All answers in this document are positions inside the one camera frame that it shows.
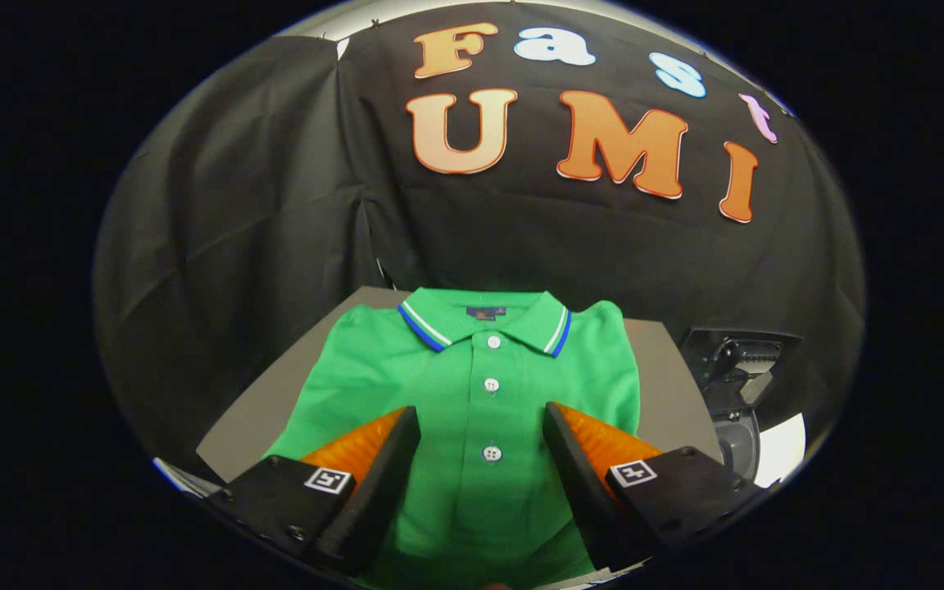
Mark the grey washing machine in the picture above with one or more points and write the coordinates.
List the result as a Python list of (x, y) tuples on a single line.
[(738, 434)]

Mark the grey box cabinet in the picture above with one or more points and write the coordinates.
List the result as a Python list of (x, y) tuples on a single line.
[(263, 410)]

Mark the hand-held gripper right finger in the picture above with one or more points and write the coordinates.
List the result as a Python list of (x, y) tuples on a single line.
[(583, 492)]

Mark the white flat board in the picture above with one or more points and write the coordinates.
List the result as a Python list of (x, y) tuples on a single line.
[(782, 449)]

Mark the dark transparent washing machine lid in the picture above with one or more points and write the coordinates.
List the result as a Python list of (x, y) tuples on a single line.
[(734, 360)]

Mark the green polo shirt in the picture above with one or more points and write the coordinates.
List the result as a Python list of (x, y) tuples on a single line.
[(480, 410)]

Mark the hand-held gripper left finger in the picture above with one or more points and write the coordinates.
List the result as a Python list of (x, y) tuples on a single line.
[(378, 492)]

